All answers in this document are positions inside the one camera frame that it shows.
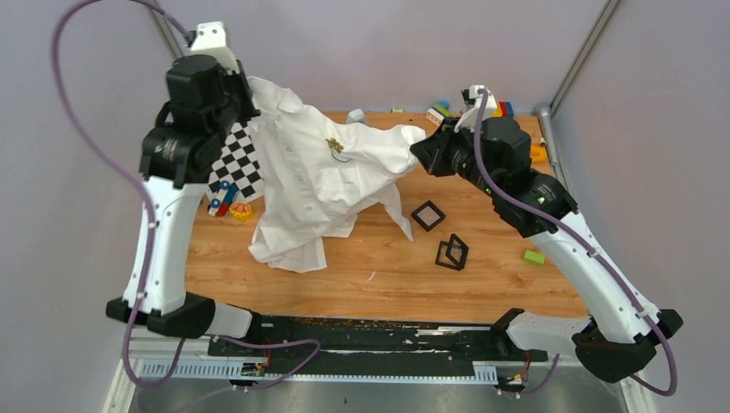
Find yellow blue triangular toy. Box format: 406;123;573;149
529;144;548;163

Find yellow orange round toy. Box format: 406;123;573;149
228;202;255;221

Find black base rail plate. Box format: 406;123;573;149
207;315;548;378

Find black square frame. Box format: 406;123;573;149
411;200;446;232

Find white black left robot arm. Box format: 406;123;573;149
105;54;264;355

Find white green blue blocks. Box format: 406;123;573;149
425;101;452;126

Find black square frame box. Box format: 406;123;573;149
435;233;469;271

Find white button-up shirt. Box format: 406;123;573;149
248;77;427;273

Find white metronome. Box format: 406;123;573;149
346;108;367;124

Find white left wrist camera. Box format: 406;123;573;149
189;22;242;74

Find gold leaf brooch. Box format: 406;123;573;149
325;138;343;154

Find black white checkerboard mat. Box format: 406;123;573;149
206;123;264;202

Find grey metal corner pipe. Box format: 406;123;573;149
535;103;569;188

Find yellow red blue block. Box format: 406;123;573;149
492;101;515;118

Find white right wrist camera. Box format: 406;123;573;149
455;84;498;132

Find white slotted cable duct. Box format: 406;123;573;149
138;359;499;385

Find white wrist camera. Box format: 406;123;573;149
189;22;242;74
455;84;498;132

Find blue red toy car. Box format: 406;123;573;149
207;181;238;217

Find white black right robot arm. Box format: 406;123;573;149
411;118;683;383

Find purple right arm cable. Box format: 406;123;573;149
472;88;678;398

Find green block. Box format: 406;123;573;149
522;250;547;266

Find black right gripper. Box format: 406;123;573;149
411;117;501;199

